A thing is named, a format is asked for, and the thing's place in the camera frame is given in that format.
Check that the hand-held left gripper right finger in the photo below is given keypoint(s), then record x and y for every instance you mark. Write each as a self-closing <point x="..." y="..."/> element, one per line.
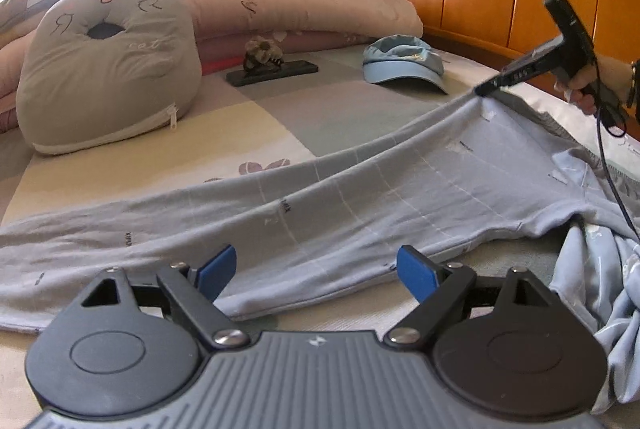
<point x="415" y="271"/>

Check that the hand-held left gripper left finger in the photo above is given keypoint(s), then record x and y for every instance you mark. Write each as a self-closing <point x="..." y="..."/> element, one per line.
<point x="217" y="271"/>

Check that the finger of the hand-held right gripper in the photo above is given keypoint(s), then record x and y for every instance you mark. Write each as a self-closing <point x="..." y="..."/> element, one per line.
<point x="492" y="83"/>

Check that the grey pants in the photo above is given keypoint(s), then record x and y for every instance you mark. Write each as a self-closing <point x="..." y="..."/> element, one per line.
<point x="400" y="189"/>

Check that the person's right hand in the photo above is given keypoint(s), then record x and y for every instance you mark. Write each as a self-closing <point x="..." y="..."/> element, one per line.
<point x="612" y="76"/>

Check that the blue cap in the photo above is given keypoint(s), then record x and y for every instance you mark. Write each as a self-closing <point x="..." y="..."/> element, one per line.
<point x="400" y="64"/>

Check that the bed with patchwork sheet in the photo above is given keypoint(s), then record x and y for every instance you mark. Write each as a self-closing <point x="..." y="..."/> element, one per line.
<point x="280" y="109"/>

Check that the pink folded quilt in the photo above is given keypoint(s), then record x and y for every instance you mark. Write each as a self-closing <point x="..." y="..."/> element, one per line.
<point x="310" y="4"/>

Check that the black phone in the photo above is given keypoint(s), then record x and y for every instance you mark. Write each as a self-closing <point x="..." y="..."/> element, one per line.
<point x="292" y="70"/>

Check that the red cloth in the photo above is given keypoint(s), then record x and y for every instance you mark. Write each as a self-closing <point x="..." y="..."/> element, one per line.
<point x="220" y="65"/>

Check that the grey cat-face cushion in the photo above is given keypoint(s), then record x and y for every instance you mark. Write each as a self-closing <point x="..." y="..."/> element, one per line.
<point x="110" y="74"/>

